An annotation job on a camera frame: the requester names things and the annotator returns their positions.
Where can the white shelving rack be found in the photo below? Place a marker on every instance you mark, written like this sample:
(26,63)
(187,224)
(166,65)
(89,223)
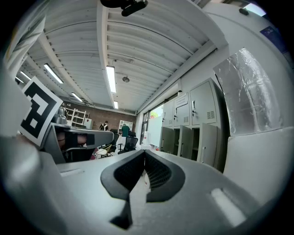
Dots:
(78,118)

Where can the round ceiling fixture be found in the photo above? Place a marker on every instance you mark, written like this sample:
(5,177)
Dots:
(126,79)

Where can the white boxy unit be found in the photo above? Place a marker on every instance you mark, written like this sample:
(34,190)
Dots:
(257,160)

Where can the black wall-mounted box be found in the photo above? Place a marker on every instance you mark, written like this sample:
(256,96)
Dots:
(244,11)

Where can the person's left hand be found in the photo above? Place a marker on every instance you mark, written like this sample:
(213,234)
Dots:
(81,139)

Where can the white bookcase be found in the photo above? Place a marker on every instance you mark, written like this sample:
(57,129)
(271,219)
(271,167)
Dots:
(126,125)

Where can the long ceiling light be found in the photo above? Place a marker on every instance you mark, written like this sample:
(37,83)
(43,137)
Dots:
(25,75)
(53,73)
(115,104)
(111,78)
(77,97)

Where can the blue wall sign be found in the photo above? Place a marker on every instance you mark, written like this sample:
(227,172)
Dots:
(267,30)

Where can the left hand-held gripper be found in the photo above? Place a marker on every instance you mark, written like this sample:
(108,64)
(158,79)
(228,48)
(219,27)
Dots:
(36,110)

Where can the black office chair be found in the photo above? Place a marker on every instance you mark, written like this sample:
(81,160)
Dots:
(129,143)
(114,140)

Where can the black camera device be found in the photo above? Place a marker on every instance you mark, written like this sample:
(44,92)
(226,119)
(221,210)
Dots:
(131,7)

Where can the whiteboard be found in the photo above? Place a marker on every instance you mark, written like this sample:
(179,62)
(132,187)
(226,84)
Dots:
(156,130)

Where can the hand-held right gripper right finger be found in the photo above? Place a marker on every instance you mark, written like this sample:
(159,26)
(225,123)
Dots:
(195,183)

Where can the white paper notice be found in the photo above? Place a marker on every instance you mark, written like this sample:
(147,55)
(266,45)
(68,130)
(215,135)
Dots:
(182,101)

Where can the grey metal lockers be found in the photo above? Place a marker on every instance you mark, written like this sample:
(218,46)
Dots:
(202,107)

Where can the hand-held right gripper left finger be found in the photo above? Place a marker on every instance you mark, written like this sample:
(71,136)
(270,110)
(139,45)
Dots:
(87,183)

